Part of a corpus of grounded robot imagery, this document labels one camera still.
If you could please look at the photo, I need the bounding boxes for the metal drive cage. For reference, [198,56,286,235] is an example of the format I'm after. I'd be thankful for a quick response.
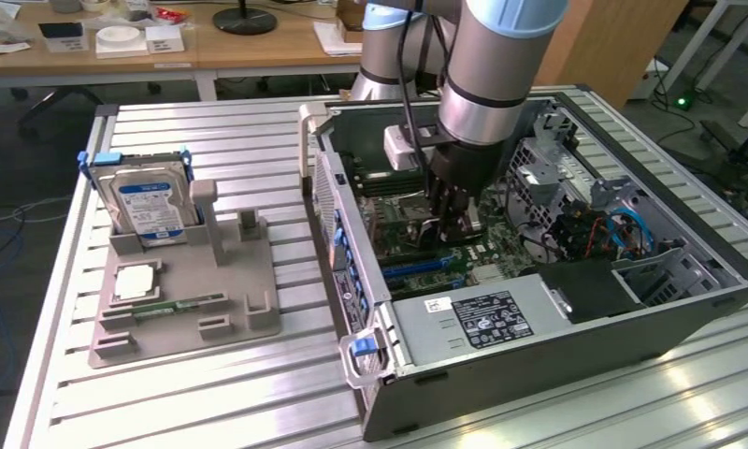
[513,109,630,221]

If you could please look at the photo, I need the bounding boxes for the green RAM stick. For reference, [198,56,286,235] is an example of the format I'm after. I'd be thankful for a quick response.
[133,293,222,319]

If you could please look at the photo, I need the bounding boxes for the hard disk with blue caddy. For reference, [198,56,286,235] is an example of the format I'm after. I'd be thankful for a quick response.
[77,147,203,247]

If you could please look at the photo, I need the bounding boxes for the blue expansion slot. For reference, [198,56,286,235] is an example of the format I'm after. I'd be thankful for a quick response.
[380,258,442,278]

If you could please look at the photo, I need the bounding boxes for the white paper sheets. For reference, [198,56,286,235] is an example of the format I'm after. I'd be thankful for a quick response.
[310,21,363,57]

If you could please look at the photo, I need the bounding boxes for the plain white box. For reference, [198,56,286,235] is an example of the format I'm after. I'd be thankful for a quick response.
[143,23,182,53]

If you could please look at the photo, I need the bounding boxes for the white box dark lid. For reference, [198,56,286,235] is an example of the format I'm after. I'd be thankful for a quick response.
[38,22,90,53]

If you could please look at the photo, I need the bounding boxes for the green motherboard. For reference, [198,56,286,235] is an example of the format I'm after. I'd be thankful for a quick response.
[341,153,537,300]

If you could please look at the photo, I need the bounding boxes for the grey plastic parts rack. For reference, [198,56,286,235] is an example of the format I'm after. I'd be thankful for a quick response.
[86,180,285,370]

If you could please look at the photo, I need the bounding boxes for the white round dish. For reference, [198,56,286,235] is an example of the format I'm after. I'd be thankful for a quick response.
[94,25,147,60]

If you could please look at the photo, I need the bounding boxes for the silver CPU chip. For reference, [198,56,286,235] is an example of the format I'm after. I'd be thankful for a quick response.
[111,266,157,300]

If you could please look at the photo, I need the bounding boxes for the blue data wire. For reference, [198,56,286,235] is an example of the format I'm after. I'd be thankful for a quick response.
[604,205,656,258]

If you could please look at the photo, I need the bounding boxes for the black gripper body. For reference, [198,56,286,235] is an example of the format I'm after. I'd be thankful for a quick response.
[426,138,509,196]

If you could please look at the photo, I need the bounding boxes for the grey power supply unit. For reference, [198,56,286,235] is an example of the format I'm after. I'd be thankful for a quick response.
[389,273,565,369]

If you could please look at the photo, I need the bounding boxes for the open black PC case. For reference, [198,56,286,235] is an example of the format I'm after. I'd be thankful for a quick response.
[297,91,748,443]

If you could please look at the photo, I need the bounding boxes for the metal disk bay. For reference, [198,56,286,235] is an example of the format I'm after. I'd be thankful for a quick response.
[609,242,748,310]

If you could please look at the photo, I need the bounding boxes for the black round lamp base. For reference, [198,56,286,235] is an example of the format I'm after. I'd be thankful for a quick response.
[210,0,279,36]

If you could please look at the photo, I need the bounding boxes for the black expansion slot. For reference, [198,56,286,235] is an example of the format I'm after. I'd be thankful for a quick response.
[378,250,441,266]

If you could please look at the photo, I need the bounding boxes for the RAM slot white clips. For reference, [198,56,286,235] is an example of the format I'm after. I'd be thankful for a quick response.
[351,167,422,181]
[354,178,425,192]

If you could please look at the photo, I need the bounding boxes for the CPU socket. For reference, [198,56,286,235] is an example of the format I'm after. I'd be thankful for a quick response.
[378,196,434,225]

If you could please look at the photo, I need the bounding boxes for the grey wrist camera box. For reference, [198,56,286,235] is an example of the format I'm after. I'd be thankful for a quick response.
[382,125,432,172]

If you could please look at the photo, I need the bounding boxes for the black office chair base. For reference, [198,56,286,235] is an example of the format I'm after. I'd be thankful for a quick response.
[14,83,106,137]

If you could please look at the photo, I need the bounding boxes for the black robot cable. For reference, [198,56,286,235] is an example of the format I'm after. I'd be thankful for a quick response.
[396,0,434,193]

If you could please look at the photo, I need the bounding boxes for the black plastic air shroud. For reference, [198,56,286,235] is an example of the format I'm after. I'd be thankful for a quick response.
[538,259,646,324]

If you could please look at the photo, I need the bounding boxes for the wooden desk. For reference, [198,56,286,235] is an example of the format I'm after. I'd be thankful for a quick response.
[0,0,366,102]

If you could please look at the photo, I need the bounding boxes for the red packet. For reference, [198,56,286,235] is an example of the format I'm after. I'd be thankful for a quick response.
[154,7,191,27]

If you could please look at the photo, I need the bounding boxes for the wooden cabinet panel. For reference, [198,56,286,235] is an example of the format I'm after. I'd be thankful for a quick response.
[532,0,690,109]

